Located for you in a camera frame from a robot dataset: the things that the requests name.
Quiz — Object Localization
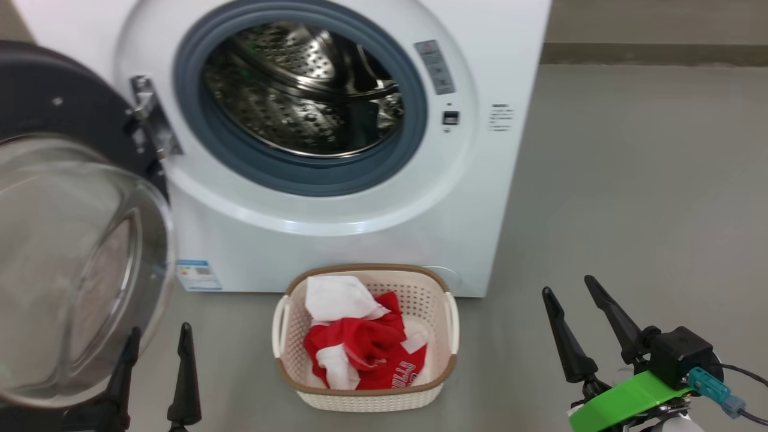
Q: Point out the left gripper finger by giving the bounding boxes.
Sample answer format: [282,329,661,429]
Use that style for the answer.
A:
[167,322,202,432]
[99,327,142,432]

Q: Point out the blue energy label sticker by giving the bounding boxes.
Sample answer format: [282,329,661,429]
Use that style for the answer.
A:
[176,259,223,292]

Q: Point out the grey warning sticker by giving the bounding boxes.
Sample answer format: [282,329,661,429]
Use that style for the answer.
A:
[414,40,457,95]

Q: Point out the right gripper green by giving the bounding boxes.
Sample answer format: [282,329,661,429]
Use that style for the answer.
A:
[542,275,694,432]

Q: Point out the red and white jersey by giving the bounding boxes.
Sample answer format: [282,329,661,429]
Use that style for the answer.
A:
[303,275,430,391]

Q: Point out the cream perforated laundry basket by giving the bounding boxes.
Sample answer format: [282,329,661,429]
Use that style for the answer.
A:
[272,264,460,413]

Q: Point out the round glass washing machine door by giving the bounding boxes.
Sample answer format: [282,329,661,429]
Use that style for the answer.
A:
[0,41,178,410]

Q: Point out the right camera cable teal plug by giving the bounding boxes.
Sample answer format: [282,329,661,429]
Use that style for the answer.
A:
[687,363,768,427]

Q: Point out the white front-load washing machine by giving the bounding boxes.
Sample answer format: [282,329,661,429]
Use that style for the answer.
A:
[12,0,551,299]

